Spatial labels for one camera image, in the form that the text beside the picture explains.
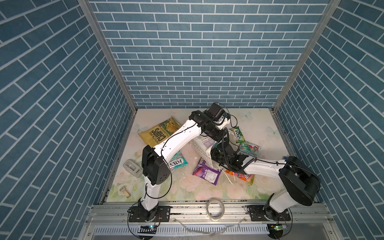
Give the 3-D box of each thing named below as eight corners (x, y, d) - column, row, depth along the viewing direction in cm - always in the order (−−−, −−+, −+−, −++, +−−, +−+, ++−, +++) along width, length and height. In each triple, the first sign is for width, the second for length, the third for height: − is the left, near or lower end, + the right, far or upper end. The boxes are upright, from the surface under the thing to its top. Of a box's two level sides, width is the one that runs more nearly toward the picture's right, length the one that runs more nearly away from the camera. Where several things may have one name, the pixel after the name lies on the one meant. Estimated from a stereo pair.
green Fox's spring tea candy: (236, 143, 102) (237, 140, 100) (231, 130, 110) (232, 127, 107) (244, 142, 103) (245, 139, 100) (238, 129, 110) (239, 126, 108)
